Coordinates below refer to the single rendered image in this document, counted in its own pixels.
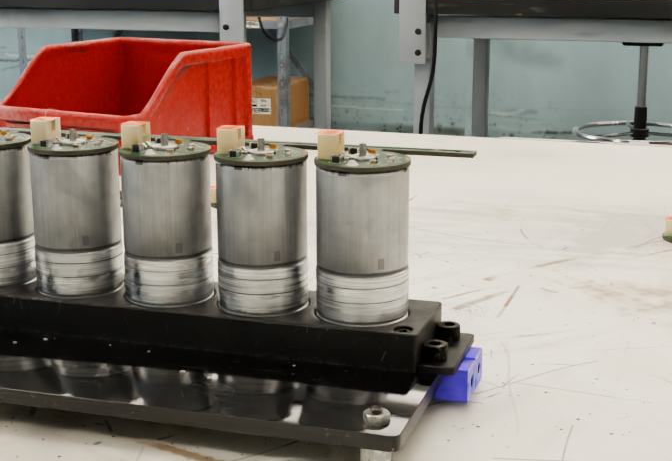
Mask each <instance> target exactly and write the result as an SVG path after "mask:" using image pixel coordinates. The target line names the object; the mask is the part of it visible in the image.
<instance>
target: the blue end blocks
mask: <svg viewBox="0 0 672 461"><path fill-rule="evenodd" d="M481 378H482V348H480V347H471V348H470V349H469V351H468V353H467V355H466V356H465V358H464V360H463V361H462V363H461V365H460V366H459V368H458V370H457V371H456V373H455V374H454V375H442V383H441V384H440V386H439V387H438V389H437V391H436V392H435V399H438V400H446V401H455V402H464V403H468V402H469V401H470V399H471V397H472V395H473V393H474V391H475V389H476V387H477V386H478V384H479V382H480V380H481Z"/></svg>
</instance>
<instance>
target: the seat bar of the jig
mask: <svg viewBox="0 0 672 461"><path fill-rule="evenodd" d="M308 293H309V299H308V301H309V306H308V307H307V308H306V309H304V310H302V311H299V312H296V313H292V314H288V315H282V316H273V317H247V316H239V315H234V314H230V313H227V312H224V311H222V310H220V309H219V299H218V282H214V297H213V298H211V299H210V300H207V301H205V302H202V303H198V304H194V305H189V306H182V307H170V308H156V307H145V306H139V305H135V304H132V303H129V302H127V301H126V292H125V274H124V288H122V289H121V290H119V291H116V292H114V293H111V294H107V295H103V296H97V297H90V298H78V299H63V298H53V297H47V296H43V295H41V294H39V293H37V280H36V281H34V282H31V283H29V284H25V285H22V286H18V287H13V288H6V289H0V329H8V330H17V331H26V332H35V333H45V334H54V335H63V336H73V337H82V338H91V339H101V340H110V341H119V342H129V343H138V344H147V345H157V346H166V347H175V348H185V349H194V350H203V351H213V352H222V353H231V354H240V355H250V356H259V357H268V358H278V359H287V360H296V361H306V362H315V363H324V364H334V365H343V366H352V367H362V368H371V369H380V370H390V371H399V372H408V373H417V372H418V363H419V362H420V360H421V359H422V358H423V343H424V342H425V341H428V340H435V339H436V337H437V323H439V322H441V321H442V303H441V302H439V301H428V300H416V299H409V302H408V318H406V319H405V320H403V321H400V322H397V323H394V324H389V325H384V326H375V327H351V326H342V325H336V324H332V323H328V322H325V321H323V320H321V319H319V318H317V317H316V311H317V310H316V291H313V290H308Z"/></svg>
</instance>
